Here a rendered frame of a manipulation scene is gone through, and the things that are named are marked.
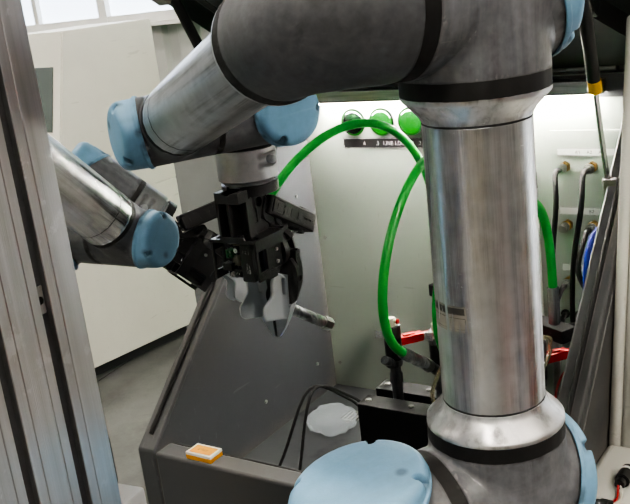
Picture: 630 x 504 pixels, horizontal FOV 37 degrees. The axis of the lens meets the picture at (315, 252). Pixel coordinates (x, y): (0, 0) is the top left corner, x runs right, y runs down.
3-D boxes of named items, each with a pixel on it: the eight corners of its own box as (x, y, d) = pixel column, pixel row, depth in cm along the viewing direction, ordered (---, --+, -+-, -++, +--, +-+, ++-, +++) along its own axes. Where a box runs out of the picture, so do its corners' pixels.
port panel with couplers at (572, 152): (552, 312, 161) (543, 134, 152) (558, 305, 164) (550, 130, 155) (629, 319, 154) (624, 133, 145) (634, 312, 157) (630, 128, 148)
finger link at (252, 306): (237, 346, 122) (227, 279, 119) (264, 330, 126) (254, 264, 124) (256, 349, 120) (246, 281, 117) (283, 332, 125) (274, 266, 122)
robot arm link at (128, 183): (42, 191, 134) (72, 149, 139) (107, 235, 138) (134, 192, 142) (58, 171, 128) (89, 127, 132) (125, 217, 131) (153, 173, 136)
